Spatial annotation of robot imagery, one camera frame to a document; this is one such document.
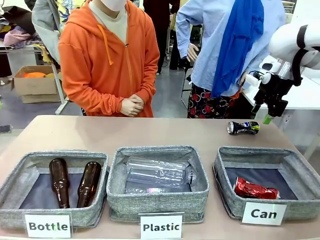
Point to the mannequin hand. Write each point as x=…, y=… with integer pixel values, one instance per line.
x=243, y=78
x=192, y=52

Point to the grey fabric basket Bottle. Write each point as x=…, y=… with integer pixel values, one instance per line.
x=32, y=195

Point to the person left hand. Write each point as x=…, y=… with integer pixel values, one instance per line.
x=137, y=99

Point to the light blue mannequin shirt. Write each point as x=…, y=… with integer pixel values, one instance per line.
x=207, y=65

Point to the brown glass bottle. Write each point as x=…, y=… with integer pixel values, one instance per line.
x=59, y=182
x=86, y=185

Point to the person right forearm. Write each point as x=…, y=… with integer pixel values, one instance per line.
x=102, y=105

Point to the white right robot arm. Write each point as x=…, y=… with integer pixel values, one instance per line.
x=287, y=42

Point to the royal blue scarf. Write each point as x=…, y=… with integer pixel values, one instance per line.
x=237, y=45

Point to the crushed blue can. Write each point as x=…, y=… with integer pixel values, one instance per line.
x=243, y=128

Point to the white Plastic label sign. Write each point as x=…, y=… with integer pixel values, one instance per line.
x=161, y=227

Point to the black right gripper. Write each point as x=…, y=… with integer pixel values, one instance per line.
x=273, y=92

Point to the black red floral skirt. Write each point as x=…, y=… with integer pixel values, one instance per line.
x=207, y=105

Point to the white Can label sign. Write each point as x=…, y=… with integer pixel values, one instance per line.
x=263, y=213

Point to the clear plastic bottle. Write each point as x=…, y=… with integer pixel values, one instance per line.
x=146, y=190
x=160, y=172

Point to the flattened clear plastic bottle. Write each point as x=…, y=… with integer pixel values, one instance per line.
x=146, y=190

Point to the grey fabric basket Plastic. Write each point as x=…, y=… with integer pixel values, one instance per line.
x=157, y=207

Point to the yellow floral shirt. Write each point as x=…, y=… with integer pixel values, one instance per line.
x=63, y=12

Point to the person right hand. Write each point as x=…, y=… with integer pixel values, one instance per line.
x=128, y=108

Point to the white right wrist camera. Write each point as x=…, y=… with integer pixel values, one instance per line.
x=255, y=78

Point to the white face mask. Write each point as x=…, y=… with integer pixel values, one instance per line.
x=112, y=4

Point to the pile of mixed clothes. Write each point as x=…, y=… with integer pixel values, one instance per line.
x=15, y=30

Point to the orange cloth bundle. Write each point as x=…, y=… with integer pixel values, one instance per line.
x=33, y=74

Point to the orange zip hoodie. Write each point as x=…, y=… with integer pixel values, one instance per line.
x=100, y=65

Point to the person in black clothes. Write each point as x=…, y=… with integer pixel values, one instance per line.
x=162, y=30

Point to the cardboard box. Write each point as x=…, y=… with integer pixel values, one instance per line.
x=37, y=87

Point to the grey jacket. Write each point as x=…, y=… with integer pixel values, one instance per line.
x=47, y=30

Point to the crushed red can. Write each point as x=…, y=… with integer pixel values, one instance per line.
x=256, y=190

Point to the person left forearm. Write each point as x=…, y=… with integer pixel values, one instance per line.
x=148, y=87

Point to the white Bottle label sign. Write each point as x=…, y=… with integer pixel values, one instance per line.
x=48, y=226

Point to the black folding chair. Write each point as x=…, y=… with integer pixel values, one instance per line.
x=186, y=82

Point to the white clothes table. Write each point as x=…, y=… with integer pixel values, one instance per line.
x=58, y=87

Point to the grey fabric basket Can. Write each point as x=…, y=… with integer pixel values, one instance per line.
x=280, y=177

